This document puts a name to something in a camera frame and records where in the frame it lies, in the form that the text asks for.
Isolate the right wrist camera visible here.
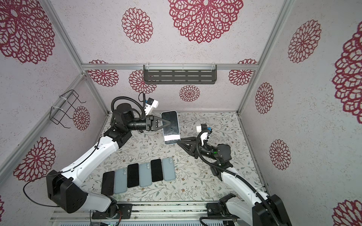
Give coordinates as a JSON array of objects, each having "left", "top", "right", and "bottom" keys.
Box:
[{"left": 196, "top": 123, "right": 212, "bottom": 146}]

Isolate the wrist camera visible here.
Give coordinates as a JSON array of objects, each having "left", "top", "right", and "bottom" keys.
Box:
[
  {"left": 196, "top": 123, "right": 212, "bottom": 146},
  {"left": 144, "top": 98, "right": 159, "bottom": 115}
]

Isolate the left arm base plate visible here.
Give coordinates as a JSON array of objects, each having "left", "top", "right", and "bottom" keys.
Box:
[{"left": 91, "top": 203, "right": 133, "bottom": 220}]

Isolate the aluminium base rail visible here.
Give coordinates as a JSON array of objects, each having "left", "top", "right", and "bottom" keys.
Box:
[{"left": 50, "top": 201, "right": 217, "bottom": 223}]

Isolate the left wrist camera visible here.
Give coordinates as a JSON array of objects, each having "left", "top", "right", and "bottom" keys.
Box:
[{"left": 144, "top": 98, "right": 159, "bottom": 115}]

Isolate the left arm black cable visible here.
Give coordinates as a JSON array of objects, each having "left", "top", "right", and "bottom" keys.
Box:
[{"left": 22, "top": 92, "right": 148, "bottom": 208}]

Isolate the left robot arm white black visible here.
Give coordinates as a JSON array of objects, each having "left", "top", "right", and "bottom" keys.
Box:
[{"left": 46, "top": 103, "right": 179, "bottom": 218}]

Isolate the dark metal wall shelf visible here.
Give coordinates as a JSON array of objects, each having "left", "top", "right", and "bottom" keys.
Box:
[{"left": 143, "top": 65, "right": 217, "bottom": 85}]

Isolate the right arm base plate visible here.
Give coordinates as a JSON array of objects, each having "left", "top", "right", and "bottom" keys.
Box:
[{"left": 206, "top": 202, "right": 234, "bottom": 218}]

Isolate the black wire wall rack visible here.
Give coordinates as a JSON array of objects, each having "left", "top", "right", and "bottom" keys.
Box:
[{"left": 49, "top": 89, "right": 86, "bottom": 129}]

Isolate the black phone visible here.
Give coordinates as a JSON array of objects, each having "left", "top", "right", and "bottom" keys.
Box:
[{"left": 101, "top": 171, "right": 115, "bottom": 196}]

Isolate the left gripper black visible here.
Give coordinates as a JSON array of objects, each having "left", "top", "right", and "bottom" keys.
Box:
[{"left": 126, "top": 115, "right": 171, "bottom": 132}]

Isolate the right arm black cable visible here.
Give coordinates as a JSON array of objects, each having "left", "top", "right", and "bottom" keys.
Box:
[{"left": 196, "top": 130, "right": 281, "bottom": 226}]

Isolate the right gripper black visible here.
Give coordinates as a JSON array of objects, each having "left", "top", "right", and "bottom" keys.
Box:
[{"left": 180, "top": 139, "right": 217, "bottom": 163}]

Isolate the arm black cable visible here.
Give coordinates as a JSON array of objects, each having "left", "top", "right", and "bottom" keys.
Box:
[
  {"left": 22, "top": 92, "right": 148, "bottom": 208},
  {"left": 196, "top": 130, "right": 281, "bottom": 226}
]

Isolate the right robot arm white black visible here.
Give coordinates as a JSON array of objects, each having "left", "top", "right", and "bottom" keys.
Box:
[{"left": 177, "top": 137, "right": 292, "bottom": 226}]

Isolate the light blue phone case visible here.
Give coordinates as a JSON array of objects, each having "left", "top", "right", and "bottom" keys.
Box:
[
  {"left": 139, "top": 163, "right": 152, "bottom": 187},
  {"left": 162, "top": 158, "right": 176, "bottom": 181},
  {"left": 114, "top": 168, "right": 127, "bottom": 194}
]

